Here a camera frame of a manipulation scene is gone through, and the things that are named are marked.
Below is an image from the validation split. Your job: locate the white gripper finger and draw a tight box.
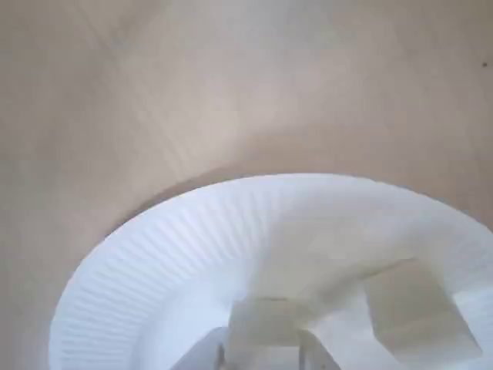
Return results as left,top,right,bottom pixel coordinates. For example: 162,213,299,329
297,328,342,370
169,326,233,370

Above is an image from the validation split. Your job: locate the white cube block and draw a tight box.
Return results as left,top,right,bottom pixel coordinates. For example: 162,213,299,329
365,257,485,365

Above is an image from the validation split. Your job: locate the white paper plate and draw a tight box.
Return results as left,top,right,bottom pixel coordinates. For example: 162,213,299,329
48,173,493,370

